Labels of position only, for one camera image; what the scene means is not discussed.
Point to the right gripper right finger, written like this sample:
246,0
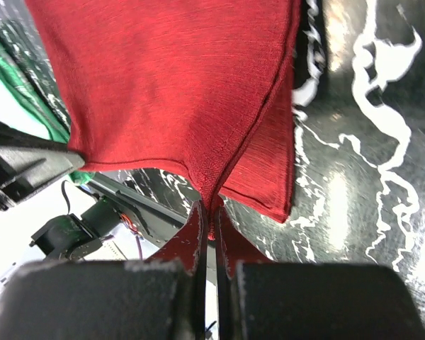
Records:
232,249

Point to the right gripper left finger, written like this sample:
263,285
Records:
186,253

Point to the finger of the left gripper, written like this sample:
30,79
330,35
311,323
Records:
29,164

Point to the red cloth napkin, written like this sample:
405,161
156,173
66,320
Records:
201,89

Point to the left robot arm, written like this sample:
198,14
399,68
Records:
71,237

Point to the green white cloth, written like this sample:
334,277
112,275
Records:
31,83

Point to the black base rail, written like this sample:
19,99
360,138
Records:
157,223

